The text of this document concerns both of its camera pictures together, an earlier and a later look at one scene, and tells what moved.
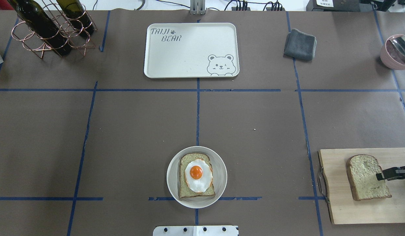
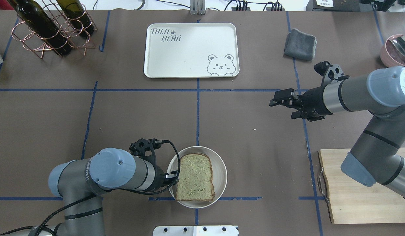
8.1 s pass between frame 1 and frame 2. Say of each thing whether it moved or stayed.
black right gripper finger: moved
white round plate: stayed
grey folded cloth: stayed
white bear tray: stayed
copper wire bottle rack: stayed
